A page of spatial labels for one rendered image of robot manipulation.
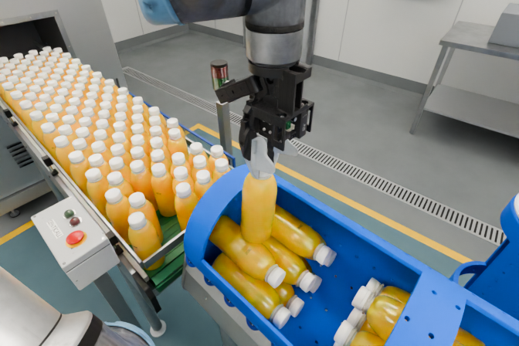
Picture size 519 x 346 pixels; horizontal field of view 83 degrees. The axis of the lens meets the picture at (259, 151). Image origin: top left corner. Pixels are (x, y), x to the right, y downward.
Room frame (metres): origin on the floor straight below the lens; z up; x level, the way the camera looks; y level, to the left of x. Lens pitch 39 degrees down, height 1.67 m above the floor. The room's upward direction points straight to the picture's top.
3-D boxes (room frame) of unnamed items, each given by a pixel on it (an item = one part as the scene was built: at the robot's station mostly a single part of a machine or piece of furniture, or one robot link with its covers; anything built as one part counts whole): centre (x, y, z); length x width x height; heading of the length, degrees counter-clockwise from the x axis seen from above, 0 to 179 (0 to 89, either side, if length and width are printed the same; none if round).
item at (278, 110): (0.39, -0.03, 1.46); 0.09 x 0.08 x 0.12; 48
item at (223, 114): (1.03, 0.15, 0.55); 0.04 x 0.04 x 1.10; 48
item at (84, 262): (0.43, 0.45, 1.05); 0.20 x 0.10 x 0.10; 48
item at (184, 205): (0.57, 0.21, 0.99); 0.07 x 0.07 x 0.18
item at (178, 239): (0.56, 0.16, 0.96); 0.40 x 0.01 x 0.03; 138
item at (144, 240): (0.47, 0.31, 0.99); 0.07 x 0.07 x 0.18
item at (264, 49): (0.40, -0.02, 1.54); 0.08 x 0.08 x 0.05
